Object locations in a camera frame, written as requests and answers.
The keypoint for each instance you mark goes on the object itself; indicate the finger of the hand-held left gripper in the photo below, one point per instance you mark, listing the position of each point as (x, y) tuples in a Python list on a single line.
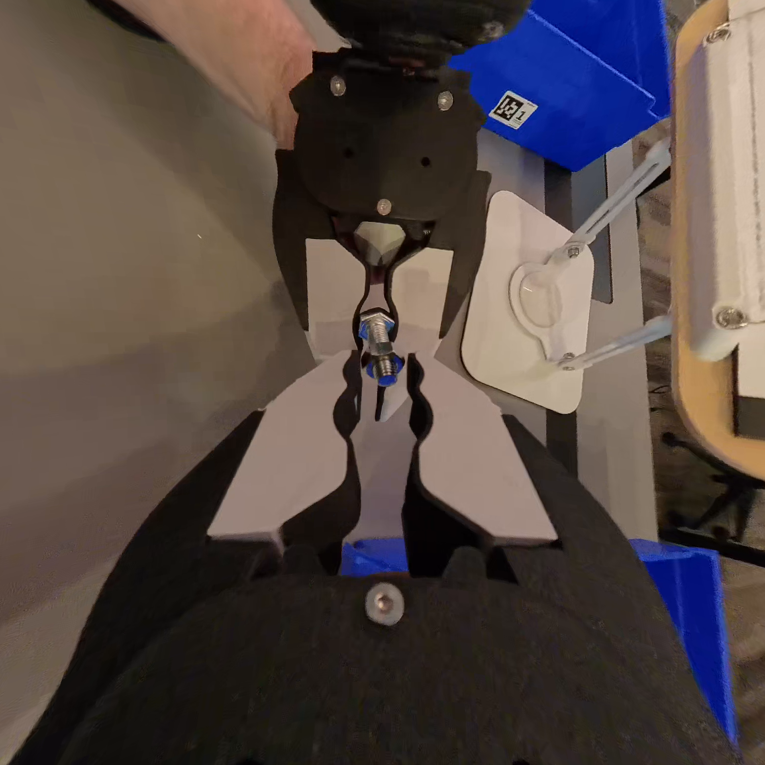
[(424, 299), (328, 299)]

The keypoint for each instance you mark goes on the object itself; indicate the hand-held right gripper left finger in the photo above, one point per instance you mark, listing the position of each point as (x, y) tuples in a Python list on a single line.
[(281, 472)]

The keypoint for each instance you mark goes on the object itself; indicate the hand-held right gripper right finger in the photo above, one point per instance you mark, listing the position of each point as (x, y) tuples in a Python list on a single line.
[(484, 478)]

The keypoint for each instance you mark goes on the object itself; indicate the silver hex bolt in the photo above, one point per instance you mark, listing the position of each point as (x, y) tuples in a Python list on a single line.
[(379, 334)]

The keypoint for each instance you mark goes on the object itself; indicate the blue bin with square label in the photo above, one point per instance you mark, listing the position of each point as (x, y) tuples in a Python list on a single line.
[(568, 60)]

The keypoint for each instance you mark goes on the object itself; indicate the blue plastic bin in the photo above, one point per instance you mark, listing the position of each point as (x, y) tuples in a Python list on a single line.
[(687, 597)]

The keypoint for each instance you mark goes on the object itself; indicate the person's left forearm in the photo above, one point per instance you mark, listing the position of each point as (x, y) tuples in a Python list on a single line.
[(239, 48)]

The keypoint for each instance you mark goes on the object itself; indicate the white metal stand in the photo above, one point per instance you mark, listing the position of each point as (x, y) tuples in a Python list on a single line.
[(496, 358)]

